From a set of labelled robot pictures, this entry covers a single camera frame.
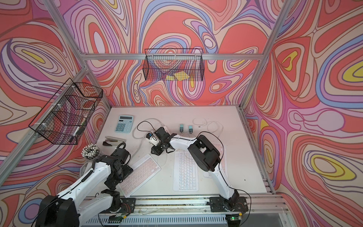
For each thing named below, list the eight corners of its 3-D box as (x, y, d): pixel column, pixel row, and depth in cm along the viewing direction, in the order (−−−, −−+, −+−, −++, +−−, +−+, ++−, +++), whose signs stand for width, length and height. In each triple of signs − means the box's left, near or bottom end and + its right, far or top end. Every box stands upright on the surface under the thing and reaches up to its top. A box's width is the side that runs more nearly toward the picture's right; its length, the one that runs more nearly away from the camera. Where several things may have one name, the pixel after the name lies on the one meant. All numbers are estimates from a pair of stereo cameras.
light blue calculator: (115, 133, 106) (113, 130, 103) (120, 117, 115) (119, 115, 113) (129, 133, 106) (128, 130, 103) (134, 117, 115) (133, 115, 113)
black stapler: (104, 147, 99) (102, 144, 96) (107, 138, 104) (105, 135, 101) (124, 147, 99) (122, 144, 96) (126, 138, 104) (125, 135, 101)
